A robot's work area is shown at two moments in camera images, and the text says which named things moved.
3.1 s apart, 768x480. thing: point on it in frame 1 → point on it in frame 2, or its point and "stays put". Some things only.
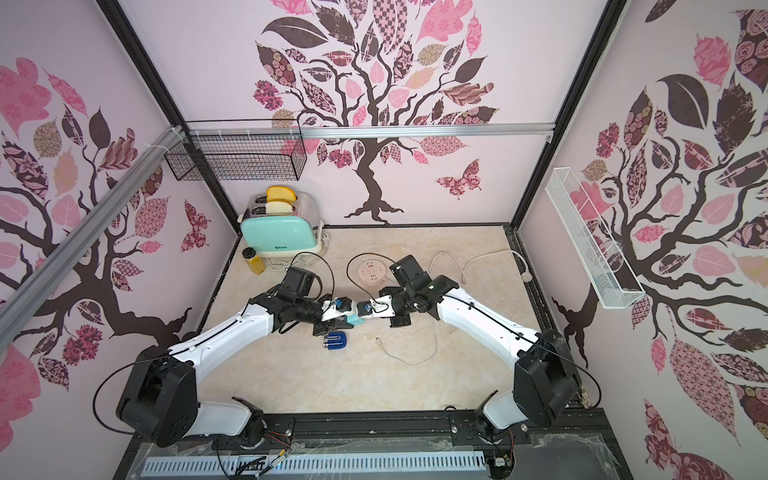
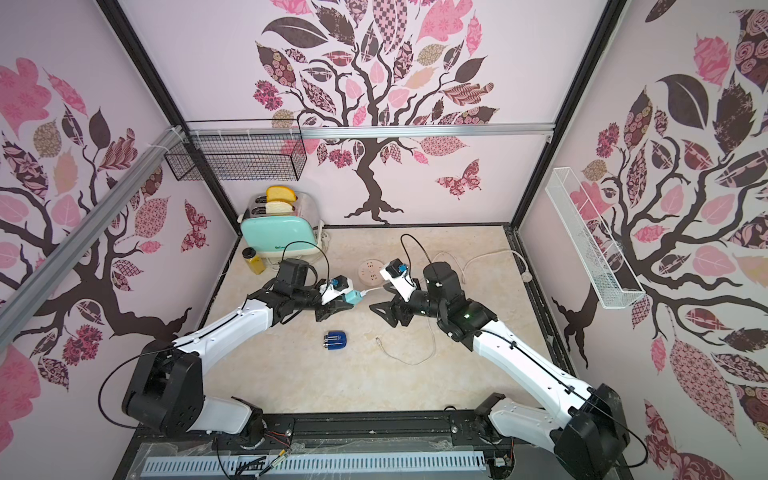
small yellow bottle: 256,263 stays put
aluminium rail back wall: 366,131 stays put
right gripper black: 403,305 stays put
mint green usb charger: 354,320 → 354,297
